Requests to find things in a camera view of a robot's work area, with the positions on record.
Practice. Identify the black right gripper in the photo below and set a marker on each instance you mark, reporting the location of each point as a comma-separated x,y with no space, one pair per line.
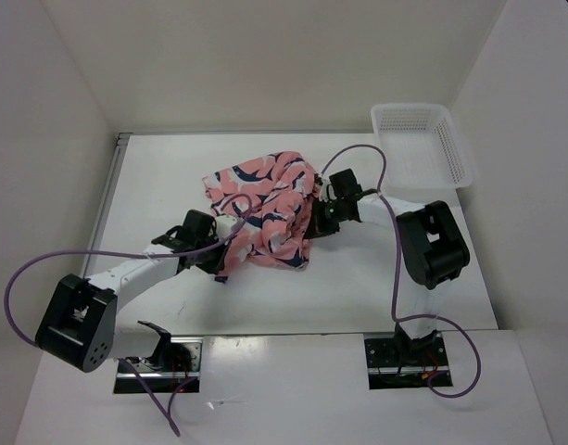
318,225

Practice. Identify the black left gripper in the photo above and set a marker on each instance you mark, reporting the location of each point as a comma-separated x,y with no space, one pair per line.
218,261

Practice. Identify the pink shark print shorts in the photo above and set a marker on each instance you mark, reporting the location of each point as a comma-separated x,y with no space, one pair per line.
278,191

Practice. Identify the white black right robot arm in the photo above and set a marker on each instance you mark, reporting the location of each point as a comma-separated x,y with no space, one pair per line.
430,251

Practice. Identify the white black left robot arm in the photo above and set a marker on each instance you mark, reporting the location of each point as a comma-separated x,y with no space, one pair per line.
79,324

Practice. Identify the white plastic basket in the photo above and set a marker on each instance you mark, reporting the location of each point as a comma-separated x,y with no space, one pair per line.
424,147

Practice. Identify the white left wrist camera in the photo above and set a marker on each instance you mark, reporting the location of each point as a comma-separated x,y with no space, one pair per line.
226,225

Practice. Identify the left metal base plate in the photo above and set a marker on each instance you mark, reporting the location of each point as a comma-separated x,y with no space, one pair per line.
177,368

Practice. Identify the metal base plate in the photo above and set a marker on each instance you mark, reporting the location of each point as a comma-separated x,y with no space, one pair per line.
387,369
177,368

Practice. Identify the aluminium table edge rail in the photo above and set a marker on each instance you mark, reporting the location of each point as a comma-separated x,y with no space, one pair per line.
113,175

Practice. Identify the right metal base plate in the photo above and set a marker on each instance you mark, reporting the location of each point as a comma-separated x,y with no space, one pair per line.
387,369

